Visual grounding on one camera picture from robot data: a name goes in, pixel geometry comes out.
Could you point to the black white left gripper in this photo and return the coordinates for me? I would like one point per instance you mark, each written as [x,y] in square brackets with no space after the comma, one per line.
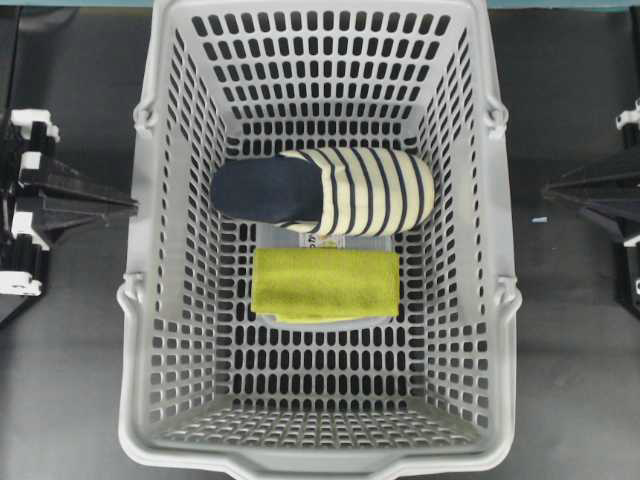
[30,224]

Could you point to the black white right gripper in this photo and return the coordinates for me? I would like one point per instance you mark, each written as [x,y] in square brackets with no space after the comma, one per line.
[615,211]

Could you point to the grey plastic shopping basket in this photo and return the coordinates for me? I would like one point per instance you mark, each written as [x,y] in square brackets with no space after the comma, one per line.
[204,386]

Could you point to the yellow-green folded cloth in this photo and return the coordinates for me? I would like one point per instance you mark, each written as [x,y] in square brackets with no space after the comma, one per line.
[324,285]

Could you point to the navy striped cream slipper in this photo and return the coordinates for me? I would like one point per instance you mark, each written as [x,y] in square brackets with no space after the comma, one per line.
[329,191]

